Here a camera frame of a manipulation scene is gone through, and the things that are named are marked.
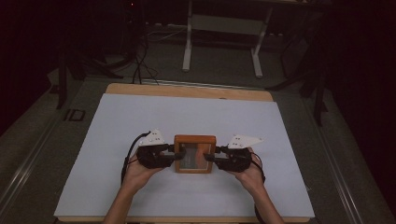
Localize wooden box with glass lid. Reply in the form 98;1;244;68
173;133;218;175

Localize white table sheet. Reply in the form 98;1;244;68
52;92;316;219

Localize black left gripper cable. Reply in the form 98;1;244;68
120;131;152;185

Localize white desk frame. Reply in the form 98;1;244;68
181;0;276;79

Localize person's left hand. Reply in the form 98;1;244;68
123;154;165;191

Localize person's right hand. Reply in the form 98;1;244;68
228;147;266;191

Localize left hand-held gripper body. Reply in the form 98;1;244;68
135;128;176;170

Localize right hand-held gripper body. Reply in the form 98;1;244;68
212;133;263;174

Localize black floor cables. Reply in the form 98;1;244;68
130;27;161;86

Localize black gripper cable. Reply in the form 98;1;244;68
120;131;152;185
248;151;267;224

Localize metal floor rail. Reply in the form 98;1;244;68
302;97;365;224
0;115;62;216

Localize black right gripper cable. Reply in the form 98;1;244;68
248;151;267;224

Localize black metal stand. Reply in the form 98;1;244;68
55;43;125;110
265;12;332;127

